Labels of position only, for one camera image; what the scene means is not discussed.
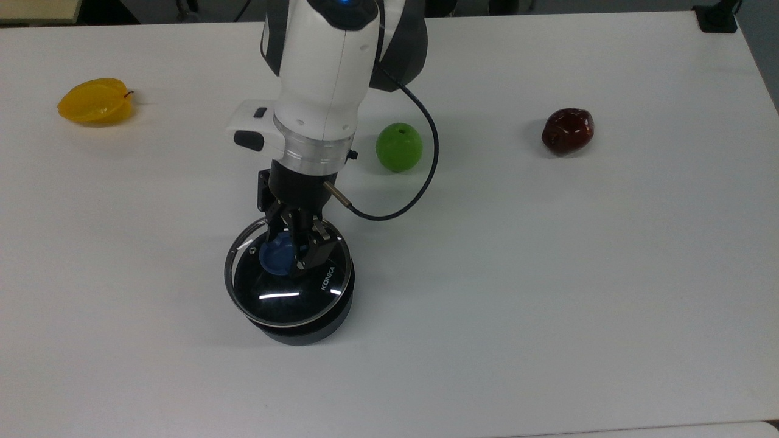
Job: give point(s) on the glass lid with blue knob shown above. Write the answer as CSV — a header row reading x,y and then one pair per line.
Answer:
x,y
274,298

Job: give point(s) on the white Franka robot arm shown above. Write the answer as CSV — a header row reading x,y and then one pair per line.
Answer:
x,y
322,79

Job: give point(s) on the dark blue saucepan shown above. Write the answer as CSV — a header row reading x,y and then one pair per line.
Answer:
x,y
304,333

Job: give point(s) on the green toy apple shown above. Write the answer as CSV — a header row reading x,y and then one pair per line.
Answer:
x,y
398,148

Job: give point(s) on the beige wooden board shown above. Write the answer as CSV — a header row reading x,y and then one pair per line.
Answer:
x,y
36,9

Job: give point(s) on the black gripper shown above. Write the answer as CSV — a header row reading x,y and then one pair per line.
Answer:
x,y
295,188

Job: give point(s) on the dark red toy fruit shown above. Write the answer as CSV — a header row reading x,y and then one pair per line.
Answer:
x,y
567,131

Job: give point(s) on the yellow toy starfruit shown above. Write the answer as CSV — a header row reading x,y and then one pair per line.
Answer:
x,y
94,102

